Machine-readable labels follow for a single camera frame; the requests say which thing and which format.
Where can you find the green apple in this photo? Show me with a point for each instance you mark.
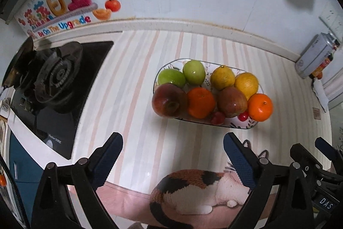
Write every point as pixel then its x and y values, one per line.
pixel 194 72
pixel 170 78

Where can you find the small brown label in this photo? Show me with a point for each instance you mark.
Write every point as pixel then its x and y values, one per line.
pixel 317 114

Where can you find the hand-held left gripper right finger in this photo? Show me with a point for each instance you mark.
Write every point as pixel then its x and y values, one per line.
pixel 238 159

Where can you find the orange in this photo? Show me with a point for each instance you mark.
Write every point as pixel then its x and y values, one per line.
pixel 260 108
pixel 201 103

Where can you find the orange packet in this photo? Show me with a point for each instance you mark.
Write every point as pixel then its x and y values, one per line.
pixel 323 66

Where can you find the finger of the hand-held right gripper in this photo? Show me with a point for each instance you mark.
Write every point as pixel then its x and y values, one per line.
pixel 325 148
pixel 305 162

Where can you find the small orange ornament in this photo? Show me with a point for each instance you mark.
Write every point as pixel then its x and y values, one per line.
pixel 2 180

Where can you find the dark pan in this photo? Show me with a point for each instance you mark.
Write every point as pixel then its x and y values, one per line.
pixel 18 62

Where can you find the blue cabinet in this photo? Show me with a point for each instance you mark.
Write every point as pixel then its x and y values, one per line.
pixel 22 159

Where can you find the black glass gas stove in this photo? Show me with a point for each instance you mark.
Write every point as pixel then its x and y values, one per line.
pixel 53 132

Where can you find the white paper sheet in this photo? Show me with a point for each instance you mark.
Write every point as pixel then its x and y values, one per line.
pixel 320 94

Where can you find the yellow lemon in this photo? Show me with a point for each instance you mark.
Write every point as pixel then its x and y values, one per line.
pixel 222 77
pixel 247 85

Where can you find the striped cat-print mat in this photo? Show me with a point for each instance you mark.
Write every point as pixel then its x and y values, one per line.
pixel 126 100

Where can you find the red apple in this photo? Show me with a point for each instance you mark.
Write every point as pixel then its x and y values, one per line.
pixel 168 100
pixel 231 101

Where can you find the white wall socket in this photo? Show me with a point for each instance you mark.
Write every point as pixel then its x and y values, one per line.
pixel 332 19

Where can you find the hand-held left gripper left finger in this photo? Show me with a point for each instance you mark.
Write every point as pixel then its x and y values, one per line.
pixel 107 162

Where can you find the white patterned oval plate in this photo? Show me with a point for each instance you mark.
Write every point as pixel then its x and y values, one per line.
pixel 241 124

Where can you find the black stove burner grate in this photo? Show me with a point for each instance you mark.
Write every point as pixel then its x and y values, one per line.
pixel 57 76

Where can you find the small red fruit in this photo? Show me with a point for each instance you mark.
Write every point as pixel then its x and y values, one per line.
pixel 217 118
pixel 243 116

